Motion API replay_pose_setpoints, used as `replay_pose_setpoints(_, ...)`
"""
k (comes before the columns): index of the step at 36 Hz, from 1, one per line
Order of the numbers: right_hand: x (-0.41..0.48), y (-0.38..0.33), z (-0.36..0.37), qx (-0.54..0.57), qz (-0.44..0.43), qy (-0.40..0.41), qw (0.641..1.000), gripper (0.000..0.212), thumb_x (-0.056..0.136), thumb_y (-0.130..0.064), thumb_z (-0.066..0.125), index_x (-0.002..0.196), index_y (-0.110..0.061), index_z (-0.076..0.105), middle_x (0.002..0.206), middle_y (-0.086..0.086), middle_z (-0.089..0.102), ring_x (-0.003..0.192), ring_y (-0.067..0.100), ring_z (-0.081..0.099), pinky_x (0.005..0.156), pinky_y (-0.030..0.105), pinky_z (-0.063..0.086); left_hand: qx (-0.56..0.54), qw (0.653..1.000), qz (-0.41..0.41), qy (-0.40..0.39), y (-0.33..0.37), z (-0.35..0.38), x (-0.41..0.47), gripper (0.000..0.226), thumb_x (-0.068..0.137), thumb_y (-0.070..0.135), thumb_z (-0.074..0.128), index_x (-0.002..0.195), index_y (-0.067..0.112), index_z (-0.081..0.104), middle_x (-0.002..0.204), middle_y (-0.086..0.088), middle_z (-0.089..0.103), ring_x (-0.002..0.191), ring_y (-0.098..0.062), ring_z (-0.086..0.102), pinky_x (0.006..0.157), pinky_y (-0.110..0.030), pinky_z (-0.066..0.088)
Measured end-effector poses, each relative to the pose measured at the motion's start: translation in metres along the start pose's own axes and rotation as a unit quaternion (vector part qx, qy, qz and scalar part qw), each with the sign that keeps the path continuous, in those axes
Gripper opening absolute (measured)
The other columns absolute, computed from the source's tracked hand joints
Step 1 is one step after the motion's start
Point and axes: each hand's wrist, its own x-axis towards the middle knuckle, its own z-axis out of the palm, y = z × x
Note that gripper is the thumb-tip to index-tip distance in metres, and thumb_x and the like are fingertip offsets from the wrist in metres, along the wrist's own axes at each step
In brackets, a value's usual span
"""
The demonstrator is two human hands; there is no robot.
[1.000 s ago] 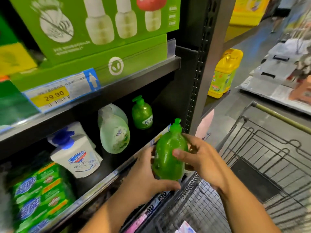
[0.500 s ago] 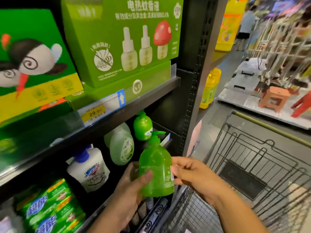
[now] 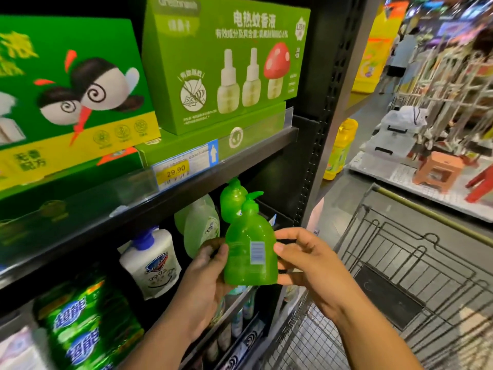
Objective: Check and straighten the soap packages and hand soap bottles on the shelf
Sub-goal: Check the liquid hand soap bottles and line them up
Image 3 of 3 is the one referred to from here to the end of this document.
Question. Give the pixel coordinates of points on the person's right hand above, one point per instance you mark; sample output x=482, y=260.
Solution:
x=320, y=269

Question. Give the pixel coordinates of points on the person's left hand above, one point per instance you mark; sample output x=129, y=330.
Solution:
x=200, y=293

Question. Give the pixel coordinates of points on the white hand sanitizer bottle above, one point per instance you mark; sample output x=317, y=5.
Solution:
x=152, y=266

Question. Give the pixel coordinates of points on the bright green hand sanitizer bottle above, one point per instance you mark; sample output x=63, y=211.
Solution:
x=250, y=250
x=232, y=200

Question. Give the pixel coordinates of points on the pale green hand sanitizer bottle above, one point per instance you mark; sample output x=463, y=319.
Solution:
x=181, y=219

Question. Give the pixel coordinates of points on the stack of green soap boxes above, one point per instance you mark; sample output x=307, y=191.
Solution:
x=88, y=327

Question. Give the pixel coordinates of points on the stack of white purple soap boxes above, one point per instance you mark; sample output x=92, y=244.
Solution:
x=19, y=350

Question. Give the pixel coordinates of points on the person's left forearm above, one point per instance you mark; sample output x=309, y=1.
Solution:
x=166, y=347

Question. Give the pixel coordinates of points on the teal packets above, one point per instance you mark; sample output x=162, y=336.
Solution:
x=231, y=327

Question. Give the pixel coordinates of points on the yellow plastic pack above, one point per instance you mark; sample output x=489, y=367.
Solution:
x=340, y=150
x=377, y=50

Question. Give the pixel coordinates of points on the white blue price tag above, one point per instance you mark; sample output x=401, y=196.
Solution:
x=185, y=165

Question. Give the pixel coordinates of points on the pile of white packaged goods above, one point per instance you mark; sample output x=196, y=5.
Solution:
x=385, y=146

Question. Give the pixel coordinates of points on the orange plastic stool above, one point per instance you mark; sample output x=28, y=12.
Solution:
x=439, y=167

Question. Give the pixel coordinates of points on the red plastic stool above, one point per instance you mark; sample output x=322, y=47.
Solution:
x=481, y=187

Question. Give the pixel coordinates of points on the green yellow cartoon box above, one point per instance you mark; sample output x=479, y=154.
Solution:
x=31, y=150

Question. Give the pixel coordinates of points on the green box bottle print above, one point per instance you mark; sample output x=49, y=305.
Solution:
x=169, y=50

